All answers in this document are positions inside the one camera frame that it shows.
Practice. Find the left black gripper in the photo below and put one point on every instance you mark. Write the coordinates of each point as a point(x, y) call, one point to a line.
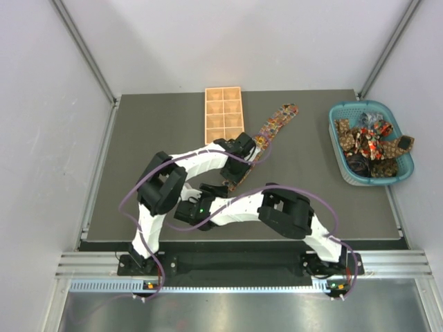
point(237, 179)

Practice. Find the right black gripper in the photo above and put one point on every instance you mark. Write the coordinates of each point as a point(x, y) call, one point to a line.
point(214, 191)

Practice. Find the colourful banana print tie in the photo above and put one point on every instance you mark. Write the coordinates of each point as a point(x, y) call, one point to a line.
point(263, 140)

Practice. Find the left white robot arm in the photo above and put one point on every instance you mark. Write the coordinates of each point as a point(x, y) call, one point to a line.
point(164, 184)

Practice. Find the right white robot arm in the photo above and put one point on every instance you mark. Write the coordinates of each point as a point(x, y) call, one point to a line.
point(286, 212)

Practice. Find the wooden eight-compartment box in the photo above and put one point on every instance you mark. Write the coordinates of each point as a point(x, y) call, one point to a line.
point(223, 115)

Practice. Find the dark rolled tie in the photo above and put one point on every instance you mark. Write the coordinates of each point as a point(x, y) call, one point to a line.
point(359, 164)

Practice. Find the teal plastic basket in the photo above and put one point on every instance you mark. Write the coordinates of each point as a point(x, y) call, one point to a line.
point(352, 111)

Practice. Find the red floral tie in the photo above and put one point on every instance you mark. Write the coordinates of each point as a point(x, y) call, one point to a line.
point(368, 141)

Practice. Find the blue grey tie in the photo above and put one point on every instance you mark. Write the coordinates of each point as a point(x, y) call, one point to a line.
point(367, 119)

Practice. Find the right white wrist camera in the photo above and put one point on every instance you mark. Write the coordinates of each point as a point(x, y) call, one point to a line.
point(188, 192)

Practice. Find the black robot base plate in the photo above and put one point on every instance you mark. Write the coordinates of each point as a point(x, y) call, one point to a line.
point(236, 263)

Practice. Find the grey slotted cable duct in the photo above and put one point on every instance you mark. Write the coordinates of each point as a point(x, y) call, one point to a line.
point(144, 286)

